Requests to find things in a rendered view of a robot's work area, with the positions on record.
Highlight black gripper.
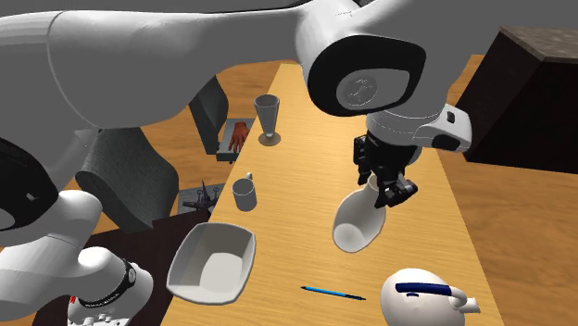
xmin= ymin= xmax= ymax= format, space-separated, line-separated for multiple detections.
xmin=353 ymin=131 xmax=420 ymax=210

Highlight white vase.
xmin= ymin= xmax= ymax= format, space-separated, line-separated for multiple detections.
xmin=332 ymin=174 xmax=387 ymax=255

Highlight light wooden table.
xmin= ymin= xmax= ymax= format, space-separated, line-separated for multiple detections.
xmin=159 ymin=60 xmax=507 ymax=326

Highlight blue pen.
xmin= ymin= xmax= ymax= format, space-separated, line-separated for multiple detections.
xmin=300 ymin=284 xmax=368 ymax=302

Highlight tall grey glass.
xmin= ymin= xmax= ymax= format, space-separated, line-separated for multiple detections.
xmin=253 ymin=94 xmax=283 ymax=147

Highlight grey mug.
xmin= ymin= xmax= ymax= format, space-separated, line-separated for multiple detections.
xmin=231 ymin=171 xmax=259 ymax=213

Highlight red hand figure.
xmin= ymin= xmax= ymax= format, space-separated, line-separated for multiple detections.
xmin=227 ymin=120 xmax=251 ymax=154

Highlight grey flat box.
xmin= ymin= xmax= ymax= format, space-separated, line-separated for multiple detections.
xmin=215 ymin=118 xmax=259 ymax=164

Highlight dark brown cabinet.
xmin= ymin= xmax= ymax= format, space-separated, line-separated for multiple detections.
xmin=455 ymin=25 xmax=578 ymax=175

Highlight dark spiky figure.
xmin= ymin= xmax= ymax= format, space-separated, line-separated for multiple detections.
xmin=182 ymin=179 xmax=222 ymax=212

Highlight grey chair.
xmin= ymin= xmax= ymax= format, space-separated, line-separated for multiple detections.
xmin=74 ymin=127 xmax=181 ymax=234
xmin=188 ymin=75 xmax=231 ymax=156

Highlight white square bowl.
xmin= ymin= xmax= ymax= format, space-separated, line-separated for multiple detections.
xmin=165 ymin=221 xmax=258 ymax=306

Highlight white teapot with blue handle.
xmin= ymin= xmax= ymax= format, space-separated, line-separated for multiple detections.
xmin=380 ymin=267 xmax=483 ymax=326

